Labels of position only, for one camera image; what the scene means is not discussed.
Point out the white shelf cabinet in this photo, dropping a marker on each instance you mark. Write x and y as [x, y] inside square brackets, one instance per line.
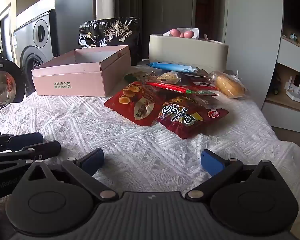
[290, 52]

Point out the large red black-script snack bag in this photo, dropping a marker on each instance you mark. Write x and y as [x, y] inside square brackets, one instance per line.
[187, 122]

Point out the bread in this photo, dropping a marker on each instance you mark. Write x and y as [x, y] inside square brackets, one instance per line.
[228, 86]

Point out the white router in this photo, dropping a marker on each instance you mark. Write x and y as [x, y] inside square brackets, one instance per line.
[293, 96]

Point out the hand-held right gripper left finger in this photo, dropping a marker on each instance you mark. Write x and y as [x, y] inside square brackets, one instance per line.
[93, 158]

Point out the pink cardboard box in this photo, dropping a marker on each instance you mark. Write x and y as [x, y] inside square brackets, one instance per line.
[72, 85]

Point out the dark green snack packet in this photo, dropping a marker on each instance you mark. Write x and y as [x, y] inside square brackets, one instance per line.
[135, 77]

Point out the dark wooden door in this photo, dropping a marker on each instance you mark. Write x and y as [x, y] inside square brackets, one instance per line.
[205, 5]

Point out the small dark red snack packet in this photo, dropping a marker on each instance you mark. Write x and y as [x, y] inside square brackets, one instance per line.
[202, 82]

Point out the small yellow snack packet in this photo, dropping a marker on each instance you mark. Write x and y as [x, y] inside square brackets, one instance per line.
[170, 77]

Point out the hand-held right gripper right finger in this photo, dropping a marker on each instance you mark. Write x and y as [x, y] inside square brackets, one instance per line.
[210, 161]

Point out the red cookie snack bag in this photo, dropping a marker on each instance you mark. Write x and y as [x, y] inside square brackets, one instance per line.
[130, 105]

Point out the long red green snack packet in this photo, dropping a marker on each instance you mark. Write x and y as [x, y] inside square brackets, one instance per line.
[170, 87]

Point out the black patterned snack bag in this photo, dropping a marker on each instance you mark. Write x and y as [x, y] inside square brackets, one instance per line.
[110, 33]

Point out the grey washing machine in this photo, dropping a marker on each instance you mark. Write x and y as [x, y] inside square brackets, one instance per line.
[27, 45]

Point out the small bottle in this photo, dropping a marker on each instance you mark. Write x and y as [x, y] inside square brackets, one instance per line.
[293, 37]

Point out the round black framed mirror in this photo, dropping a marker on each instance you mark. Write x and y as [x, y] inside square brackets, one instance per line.
[2, 90]

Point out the pink stick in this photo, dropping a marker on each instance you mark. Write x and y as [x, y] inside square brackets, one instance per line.
[207, 37]

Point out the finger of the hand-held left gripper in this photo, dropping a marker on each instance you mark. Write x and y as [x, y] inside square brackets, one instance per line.
[27, 138]
[47, 148]

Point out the blue snack packet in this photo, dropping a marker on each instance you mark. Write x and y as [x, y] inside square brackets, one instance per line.
[170, 66]

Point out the beige tissue box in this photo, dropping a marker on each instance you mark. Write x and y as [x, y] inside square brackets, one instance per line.
[185, 51]

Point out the white tissue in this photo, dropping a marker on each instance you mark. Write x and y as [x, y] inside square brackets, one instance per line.
[196, 32]

